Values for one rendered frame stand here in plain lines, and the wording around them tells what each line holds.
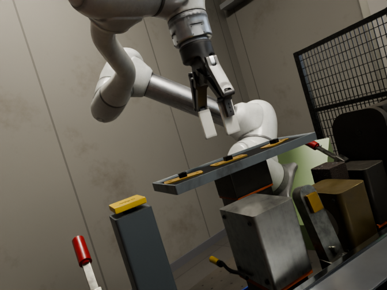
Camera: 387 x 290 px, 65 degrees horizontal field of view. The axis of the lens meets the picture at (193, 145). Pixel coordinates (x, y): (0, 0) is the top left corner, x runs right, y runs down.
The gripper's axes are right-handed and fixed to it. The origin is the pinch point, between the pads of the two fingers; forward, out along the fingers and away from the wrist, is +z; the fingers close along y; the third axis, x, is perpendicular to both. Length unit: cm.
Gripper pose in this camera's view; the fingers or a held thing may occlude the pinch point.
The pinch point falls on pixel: (220, 130)
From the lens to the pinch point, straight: 68.7
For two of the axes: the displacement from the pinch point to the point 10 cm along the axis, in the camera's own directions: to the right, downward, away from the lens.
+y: 2.8, -0.4, -9.6
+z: 2.9, 9.6, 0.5
